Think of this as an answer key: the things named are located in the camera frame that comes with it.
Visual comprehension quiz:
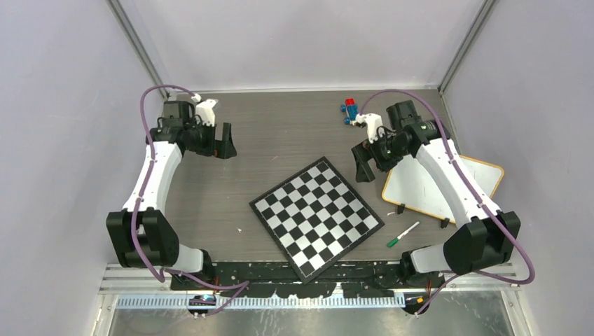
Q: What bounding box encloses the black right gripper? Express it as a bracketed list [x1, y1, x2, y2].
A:
[351, 129, 409, 183]

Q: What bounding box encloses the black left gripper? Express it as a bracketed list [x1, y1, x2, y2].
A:
[186, 118, 237, 160]

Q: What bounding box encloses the yellow framed whiteboard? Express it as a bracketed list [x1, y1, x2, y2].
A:
[382, 156, 504, 224]

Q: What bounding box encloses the black white chessboard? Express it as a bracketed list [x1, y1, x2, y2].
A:
[249, 157, 385, 282]

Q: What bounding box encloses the white green marker pen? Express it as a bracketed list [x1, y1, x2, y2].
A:
[386, 221, 420, 248]

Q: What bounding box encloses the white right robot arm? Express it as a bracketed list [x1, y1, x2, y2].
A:
[351, 101, 520, 288]

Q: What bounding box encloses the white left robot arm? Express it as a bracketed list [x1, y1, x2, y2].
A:
[106, 99, 237, 290]

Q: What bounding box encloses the blue red toy car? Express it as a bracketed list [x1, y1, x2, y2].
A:
[340, 98, 359, 125]

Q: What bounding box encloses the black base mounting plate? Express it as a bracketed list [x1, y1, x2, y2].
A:
[194, 261, 445, 299]

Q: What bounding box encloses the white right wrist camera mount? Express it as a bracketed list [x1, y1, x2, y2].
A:
[350, 113, 383, 144]

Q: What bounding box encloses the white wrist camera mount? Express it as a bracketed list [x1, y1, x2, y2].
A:
[350, 113, 383, 144]
[191, 94, 219, 127]

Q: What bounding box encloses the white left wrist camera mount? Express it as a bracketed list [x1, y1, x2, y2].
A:
[191, 94, 219, 127]

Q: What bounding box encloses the aluminium front rail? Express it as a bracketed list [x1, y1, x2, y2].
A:
[99, 261, 519, 310]

